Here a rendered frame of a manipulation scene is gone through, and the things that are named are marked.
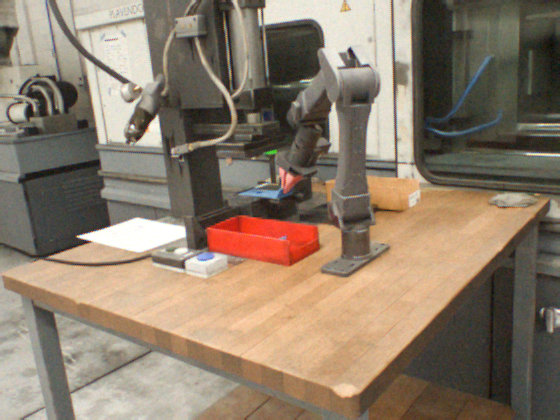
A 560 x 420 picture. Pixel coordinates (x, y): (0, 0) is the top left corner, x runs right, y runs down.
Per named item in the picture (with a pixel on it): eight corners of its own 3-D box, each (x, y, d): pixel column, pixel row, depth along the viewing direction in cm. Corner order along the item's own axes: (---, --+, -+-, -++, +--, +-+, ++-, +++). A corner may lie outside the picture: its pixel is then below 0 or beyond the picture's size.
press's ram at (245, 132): (248, 169, 140) (237, 50, 133) (180, 165, 156) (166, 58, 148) (290, 157, 154) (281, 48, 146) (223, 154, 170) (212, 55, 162)
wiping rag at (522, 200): (481, 210, 152) (530, 209, 145) (480, 200, 152) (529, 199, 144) (496, 198, 163) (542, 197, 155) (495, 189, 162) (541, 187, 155)
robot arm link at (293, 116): (279, 126, 145) (281, 85, 137) (309, 123, 147) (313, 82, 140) (293, 149, 136) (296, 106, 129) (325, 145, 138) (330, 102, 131)
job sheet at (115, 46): (107, 96, 301) (97, 33, 293) (109, 96, 302) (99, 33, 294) (133, 95, 285) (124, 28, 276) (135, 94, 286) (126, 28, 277)
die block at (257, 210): (253, 233, 146) (250, 206, 144) (226, 229, 152) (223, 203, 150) (296, 214, 161) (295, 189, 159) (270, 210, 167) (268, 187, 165)
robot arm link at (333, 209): (326, 199, 119) (336, 205, 114) (363, 194, 121) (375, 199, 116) (328, 227, 120) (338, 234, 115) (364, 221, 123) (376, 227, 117)
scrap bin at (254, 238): (289, 267, 119) (287, 241, 118) (208, 251, 134) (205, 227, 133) (320, 250, 128) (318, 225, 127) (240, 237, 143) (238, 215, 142)
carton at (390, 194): (401, 215, 154) (401, 188, 152) (327, 207, 169) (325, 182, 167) (420, 204, 163) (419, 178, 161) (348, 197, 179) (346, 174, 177)
